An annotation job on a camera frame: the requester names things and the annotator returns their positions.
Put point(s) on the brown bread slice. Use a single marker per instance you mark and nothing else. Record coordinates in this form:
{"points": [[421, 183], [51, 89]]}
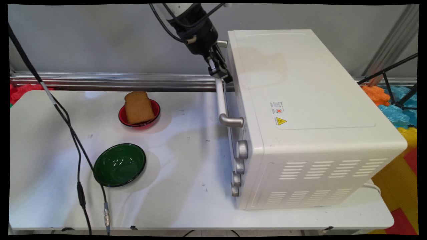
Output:
{"points": [[137, 108]]}

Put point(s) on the yellow foam mat piece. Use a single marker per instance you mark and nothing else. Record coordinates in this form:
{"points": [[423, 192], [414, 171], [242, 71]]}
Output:
{"points": [[409, 136]]}

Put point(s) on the red bowl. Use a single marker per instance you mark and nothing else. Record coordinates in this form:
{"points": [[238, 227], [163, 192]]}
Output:
{"points": [[154, 115]]}

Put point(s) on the black tripod stand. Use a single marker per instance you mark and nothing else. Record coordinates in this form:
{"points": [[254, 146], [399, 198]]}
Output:
{"points": [[388, 83]]}

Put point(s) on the aluminium frame post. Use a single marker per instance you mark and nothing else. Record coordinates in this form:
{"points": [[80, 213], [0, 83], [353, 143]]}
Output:
{"points": [[390, 46]]}

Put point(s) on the oven warning label sticker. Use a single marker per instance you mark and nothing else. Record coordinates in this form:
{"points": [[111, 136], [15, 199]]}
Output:
{"points": [[278, 113]]}

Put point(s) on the white toaster oven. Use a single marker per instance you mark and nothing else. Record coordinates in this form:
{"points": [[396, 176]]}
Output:
{"points": [[310, 116]]}

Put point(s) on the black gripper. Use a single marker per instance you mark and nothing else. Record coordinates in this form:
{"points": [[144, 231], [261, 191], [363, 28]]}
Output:
{"points": [[200, 35]]}

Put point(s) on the blue foam mat piece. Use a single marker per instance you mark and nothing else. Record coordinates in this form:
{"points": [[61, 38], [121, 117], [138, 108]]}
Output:
{"points": [[398, 111]]}

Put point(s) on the red foam mat piece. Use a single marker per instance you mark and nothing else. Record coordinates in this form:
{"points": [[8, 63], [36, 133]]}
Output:
{"points": [[21, 92]]}

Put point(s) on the silver oven knob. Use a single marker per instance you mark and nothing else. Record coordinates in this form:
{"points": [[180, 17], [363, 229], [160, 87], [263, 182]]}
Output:
{"points": [[236, 179], [242, 149], [235, 190], [239, 165]]}

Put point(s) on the orange foam mat piece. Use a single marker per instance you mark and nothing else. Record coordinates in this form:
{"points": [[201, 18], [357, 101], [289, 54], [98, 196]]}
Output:
{"points": [[377, 95]]}

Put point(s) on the aluminium frame rail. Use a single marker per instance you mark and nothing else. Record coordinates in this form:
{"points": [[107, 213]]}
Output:
{"points": [[116, 81]]}

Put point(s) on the dark green bowl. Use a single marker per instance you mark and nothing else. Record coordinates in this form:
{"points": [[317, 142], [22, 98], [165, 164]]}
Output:
{"points": [[119, 165]]}

